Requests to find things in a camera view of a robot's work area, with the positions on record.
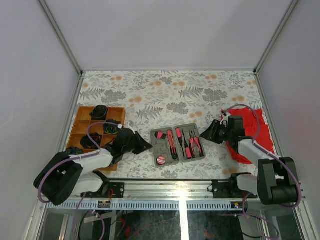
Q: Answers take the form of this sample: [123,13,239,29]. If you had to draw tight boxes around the rolled dark sock lower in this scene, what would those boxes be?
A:
[80,132,102,150]

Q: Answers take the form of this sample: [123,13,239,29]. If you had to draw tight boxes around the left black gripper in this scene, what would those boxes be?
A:
[123,131,154,156]

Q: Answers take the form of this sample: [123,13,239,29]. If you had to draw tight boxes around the rolled dark sock top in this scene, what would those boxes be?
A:
[89,105,108,120]

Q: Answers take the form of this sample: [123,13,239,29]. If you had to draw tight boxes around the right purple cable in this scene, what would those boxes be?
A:
[219,104,302,208]

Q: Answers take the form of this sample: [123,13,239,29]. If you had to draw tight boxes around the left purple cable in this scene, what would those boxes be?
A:
[37,121,126,204]

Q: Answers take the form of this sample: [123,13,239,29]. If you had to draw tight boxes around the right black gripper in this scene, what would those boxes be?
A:
[199,120,233,145]

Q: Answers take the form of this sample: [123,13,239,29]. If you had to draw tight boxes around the red cloth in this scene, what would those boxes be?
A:
[228,107,275,153]

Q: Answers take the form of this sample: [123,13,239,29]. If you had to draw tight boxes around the pink black utility knife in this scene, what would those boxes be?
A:
[167,130,178,160]

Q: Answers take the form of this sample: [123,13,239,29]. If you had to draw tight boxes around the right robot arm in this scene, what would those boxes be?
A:
[200,115,302,208]

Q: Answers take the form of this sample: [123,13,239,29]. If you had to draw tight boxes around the rolled dark sock middle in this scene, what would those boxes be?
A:
[103,119,121,135]

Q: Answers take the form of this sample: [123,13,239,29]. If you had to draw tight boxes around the small red tape measure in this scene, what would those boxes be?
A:
[156,156,166,166]

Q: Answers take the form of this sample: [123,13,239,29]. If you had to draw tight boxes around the pink black screwdriver short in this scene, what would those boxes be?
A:
[182,131,192,160]

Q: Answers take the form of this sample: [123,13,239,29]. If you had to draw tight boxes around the pink black bit holder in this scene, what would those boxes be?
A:
[154,131,167,140]

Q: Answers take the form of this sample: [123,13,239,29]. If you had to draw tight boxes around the aluminium front rail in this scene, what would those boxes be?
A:
[47,178,307,211]

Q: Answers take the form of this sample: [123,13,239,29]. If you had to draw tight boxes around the purple cable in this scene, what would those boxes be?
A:
[37,121,126,204]
[219,104,302,208]

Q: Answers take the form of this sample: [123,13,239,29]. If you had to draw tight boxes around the pink black pliers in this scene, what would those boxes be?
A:
[189,130,204,158]

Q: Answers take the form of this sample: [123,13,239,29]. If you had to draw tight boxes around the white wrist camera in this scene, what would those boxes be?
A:
[117,120,137,134]
[220,110,231,126]

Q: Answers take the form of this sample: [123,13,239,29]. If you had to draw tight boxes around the rolled dark sock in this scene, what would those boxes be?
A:
[89,105,108,120]
[80,132,102,150]
[103,119,121,135]

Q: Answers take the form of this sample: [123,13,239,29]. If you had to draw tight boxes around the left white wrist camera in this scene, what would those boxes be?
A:
[117,120,137,134]

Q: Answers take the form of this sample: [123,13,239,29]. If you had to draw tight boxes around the rolled dark sock outside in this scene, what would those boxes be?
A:
[65,146,84,155]

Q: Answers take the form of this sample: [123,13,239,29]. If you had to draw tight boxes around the grey plastic tool case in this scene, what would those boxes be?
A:
[150,123,206,168]

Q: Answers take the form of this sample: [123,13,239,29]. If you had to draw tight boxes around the orange wooden divided tray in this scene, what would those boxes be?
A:
[65,106,127,172]

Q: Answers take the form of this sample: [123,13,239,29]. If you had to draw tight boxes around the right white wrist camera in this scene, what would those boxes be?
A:
[220,110,231,126]

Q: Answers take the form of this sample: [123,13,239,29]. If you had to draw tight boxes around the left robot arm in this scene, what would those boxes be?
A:
[33,127,153,206]

